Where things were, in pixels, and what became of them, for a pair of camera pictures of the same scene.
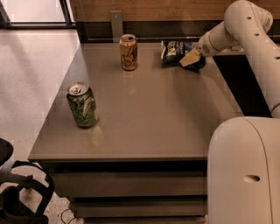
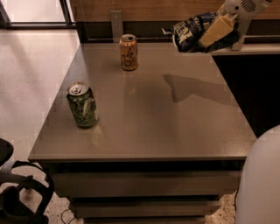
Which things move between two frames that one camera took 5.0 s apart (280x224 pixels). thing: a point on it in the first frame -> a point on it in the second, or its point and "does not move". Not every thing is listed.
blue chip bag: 172,51 -> 187,33
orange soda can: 129,52 does not move
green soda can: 82,101 does not move
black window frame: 7,24 does not move
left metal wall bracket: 116,25 does not move
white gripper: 205,45 -> 244,9
